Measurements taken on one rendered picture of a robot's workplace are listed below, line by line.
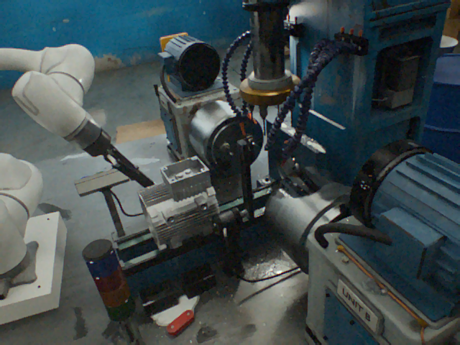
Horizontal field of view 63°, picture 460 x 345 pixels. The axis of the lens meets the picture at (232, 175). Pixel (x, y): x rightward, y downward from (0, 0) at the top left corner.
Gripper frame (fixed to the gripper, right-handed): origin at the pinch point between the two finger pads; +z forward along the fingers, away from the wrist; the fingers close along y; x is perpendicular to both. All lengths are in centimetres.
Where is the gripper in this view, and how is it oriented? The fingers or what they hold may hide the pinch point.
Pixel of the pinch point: (143, 180)
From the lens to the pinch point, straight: 115.6
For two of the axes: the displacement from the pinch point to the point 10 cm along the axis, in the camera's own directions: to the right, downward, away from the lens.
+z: 5.4, 5.6, 6.3
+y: -4.3, -4.5, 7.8
